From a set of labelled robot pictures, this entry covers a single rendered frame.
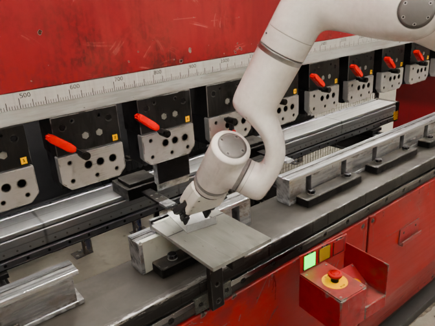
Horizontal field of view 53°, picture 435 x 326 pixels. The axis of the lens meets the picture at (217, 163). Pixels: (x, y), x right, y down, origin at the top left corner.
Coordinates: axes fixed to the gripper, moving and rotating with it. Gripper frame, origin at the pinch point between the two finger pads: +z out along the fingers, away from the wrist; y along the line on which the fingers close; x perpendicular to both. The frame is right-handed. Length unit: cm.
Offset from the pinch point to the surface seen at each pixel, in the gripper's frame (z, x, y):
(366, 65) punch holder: -9, -31, -79
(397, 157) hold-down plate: 20, -5, -99
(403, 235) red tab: 40, 22, -98
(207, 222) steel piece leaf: -0.8, 3.6, -1.7
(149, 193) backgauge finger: 17.4, -16.9, 3.6
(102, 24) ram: -35, -33, 16
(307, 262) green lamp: 11.4, 20.7, -30.6
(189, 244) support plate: -3.1, 8.2, 6.1
